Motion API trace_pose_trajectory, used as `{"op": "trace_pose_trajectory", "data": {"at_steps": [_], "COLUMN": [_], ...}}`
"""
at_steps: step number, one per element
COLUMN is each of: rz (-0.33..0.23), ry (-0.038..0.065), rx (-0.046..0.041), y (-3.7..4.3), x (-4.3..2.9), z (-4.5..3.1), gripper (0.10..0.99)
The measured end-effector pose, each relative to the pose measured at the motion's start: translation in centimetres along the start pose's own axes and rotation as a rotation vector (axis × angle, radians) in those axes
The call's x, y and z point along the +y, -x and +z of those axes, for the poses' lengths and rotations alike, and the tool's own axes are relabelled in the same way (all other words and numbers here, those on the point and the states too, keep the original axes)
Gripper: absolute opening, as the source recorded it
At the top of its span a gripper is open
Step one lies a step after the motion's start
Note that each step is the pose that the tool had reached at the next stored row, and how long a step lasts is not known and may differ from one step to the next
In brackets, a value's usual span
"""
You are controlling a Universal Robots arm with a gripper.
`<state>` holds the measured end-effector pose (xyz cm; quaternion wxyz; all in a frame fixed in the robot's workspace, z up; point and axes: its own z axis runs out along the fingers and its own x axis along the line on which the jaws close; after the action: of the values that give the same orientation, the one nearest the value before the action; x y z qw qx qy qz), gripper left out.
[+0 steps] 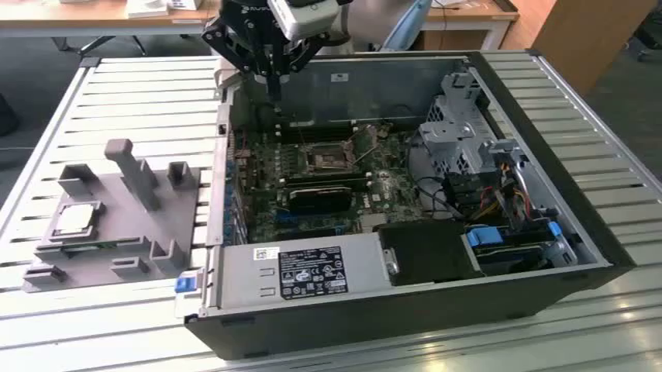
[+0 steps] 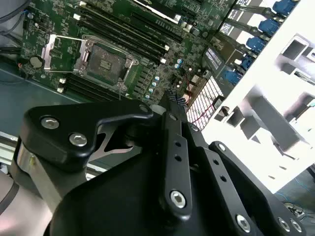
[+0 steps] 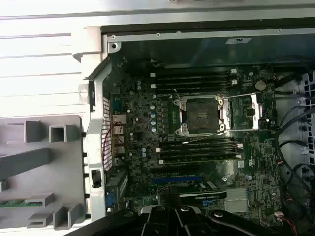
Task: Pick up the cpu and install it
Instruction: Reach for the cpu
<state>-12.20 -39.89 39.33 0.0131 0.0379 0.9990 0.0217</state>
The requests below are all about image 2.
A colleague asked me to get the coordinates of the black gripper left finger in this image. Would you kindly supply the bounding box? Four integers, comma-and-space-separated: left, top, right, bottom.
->
12, 90, 194, 221

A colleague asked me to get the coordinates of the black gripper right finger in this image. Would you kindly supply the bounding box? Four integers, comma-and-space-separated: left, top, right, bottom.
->
176, 97, 310, 236

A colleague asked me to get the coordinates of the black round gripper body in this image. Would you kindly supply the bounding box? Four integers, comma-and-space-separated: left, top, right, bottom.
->
44, 147, 244, 236

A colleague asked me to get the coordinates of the metal socket cover frame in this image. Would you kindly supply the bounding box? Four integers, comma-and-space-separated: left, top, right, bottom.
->
41, 33, 93, 74

